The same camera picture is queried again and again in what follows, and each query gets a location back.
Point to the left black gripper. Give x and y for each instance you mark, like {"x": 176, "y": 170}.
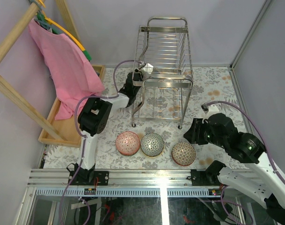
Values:
{"x": 135, "y": 78}

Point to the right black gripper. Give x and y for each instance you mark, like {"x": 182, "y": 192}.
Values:
{"x": 192, "y": 134}

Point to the blue patterned bowl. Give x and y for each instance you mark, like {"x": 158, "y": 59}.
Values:
{"x": 152, "y": 144}

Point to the red patterned bowl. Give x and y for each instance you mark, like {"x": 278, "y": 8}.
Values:
{"x": 127, "y": 143}

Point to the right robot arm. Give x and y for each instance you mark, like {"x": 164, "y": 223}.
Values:
{"x": 246, "y": 148}

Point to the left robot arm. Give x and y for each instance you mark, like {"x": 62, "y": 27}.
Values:
{"x": 92, "y": 121}

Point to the stainless steel dish rack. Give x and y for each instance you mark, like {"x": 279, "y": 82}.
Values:
{"x": 164, "y": 95}

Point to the brown patterned bowl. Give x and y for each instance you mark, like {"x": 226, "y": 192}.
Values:
{"x": 183, "y": 154}

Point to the pink cloth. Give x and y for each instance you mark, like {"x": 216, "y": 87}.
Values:
{"x": 72, "y": 74}

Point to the wooden tray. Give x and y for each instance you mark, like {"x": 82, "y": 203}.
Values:
{"x": 65, "y": 127}

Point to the yellow plastic hanger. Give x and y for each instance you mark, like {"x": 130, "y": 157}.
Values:
{"x": 66, "y": 15}

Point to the green plastic hanger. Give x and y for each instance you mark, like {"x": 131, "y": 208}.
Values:
{"x": 51, "y": 25}

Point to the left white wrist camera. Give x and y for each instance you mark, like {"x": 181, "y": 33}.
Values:
{"x": 146, "y": 68}

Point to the aluminium corner post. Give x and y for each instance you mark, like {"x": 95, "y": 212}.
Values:
{"x": 261, "y": 14}

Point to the aluminium rail frame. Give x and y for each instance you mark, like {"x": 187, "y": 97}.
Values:
{"x": 259, "y": 182}

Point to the wooden clothes rack frame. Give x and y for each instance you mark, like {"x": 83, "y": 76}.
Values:
{"x": 23, "y": 68}

